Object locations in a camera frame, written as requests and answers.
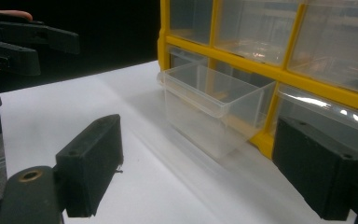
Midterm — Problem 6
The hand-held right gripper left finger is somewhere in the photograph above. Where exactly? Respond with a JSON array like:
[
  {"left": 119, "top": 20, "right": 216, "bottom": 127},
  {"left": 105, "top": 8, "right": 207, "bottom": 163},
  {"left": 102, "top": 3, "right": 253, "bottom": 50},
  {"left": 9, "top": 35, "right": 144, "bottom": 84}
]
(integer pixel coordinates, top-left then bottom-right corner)
[{"left": 55, "top": 113, "right": 125, "bottom": 218}]

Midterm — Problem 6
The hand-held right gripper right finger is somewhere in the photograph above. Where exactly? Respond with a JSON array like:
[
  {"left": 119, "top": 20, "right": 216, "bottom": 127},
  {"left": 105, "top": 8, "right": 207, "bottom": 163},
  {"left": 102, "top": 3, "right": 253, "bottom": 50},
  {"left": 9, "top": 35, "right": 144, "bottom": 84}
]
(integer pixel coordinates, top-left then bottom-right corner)
[{"left": 271, "top": 116, "right": 358, "bottom": 221}]

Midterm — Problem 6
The clear plastic drawer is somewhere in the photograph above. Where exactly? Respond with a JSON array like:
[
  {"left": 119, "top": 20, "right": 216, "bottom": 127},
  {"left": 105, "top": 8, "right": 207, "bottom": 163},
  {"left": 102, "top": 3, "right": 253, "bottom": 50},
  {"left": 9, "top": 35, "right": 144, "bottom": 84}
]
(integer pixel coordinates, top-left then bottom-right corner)
[
  {"left": 157, "top": 62, "right": 277, "bottom": 161},
  {"left": 167, "top": 44, "right": 210, "bottom": 70},
  {"left": 269, "top": 83, "right": 358, "bottom": 178},
  {"left": 169, "top": 0, "right": 214, "bottom": 46},
  {"left": 213, "top": 0, "right": 303, "bottom": 67},
  {"left": 286, "top": 0, "right": 358, "bottom": 98}
]

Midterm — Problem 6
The yellow drawer cabinet frame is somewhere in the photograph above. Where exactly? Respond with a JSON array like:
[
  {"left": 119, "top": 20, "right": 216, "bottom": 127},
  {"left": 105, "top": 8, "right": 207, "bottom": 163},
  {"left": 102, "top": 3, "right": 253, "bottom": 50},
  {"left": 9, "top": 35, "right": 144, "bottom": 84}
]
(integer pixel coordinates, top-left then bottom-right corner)
[{"left": 157, "top": 0, "right": 358, "bottom": 161}]

